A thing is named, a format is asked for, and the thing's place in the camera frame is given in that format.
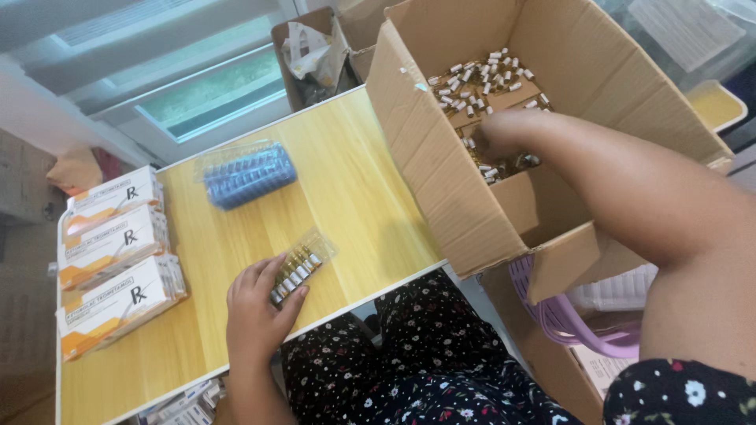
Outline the person's right hand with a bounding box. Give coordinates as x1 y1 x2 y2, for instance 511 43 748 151
471 109 535 161

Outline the person's left hand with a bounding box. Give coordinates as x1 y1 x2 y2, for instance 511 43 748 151
226 253 310 368

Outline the clear plastic ampoule tray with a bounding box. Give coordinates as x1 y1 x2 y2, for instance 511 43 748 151
270 227 339 307

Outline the large open cardboard box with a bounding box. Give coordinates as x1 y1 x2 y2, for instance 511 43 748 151
365 0 736 306

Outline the pile of loose amber ampoules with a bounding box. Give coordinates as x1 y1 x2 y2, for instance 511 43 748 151
426 47 554 185

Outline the plain cardboard box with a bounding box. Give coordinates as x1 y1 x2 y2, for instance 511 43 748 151
335 0 405 83

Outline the purple plastic stool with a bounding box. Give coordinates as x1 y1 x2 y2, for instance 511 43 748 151
508 254 643 360

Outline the cardboard box with crumpled paper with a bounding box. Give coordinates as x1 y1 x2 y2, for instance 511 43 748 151
271 6 363 113

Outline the white plastic basket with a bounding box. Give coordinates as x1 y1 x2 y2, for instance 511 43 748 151
566 263 659 312

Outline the clear plastic container with paper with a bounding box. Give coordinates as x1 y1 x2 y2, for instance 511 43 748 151
595 0 756 92

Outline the black floral dress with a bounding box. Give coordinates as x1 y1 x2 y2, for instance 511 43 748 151
280 268 756 425

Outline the row of amber ampoules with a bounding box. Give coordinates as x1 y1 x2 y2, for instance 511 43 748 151
271 247 324 305

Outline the low brown cardboard box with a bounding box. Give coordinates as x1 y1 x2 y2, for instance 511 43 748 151
481 276 641 425

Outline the yellow topped small table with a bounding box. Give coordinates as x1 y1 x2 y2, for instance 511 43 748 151
684 79 749 134

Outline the stack of empty clear trays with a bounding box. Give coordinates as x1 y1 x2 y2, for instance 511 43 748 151
193 139 298 211

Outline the printed paper leaflet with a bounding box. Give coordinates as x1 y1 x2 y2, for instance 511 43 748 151
569 344 640 400

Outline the white orange medicine box bundle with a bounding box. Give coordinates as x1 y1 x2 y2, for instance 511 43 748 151
63 165 165 238
56 254 188 362
57 204 171 292

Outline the heap of small medicine cartons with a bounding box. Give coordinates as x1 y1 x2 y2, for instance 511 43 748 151
137 378 226 425

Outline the stack of brown cartons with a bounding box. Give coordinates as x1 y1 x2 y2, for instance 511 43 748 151
0 127 67 224

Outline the window with white frame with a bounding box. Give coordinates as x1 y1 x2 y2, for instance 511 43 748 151
0 0 303 163

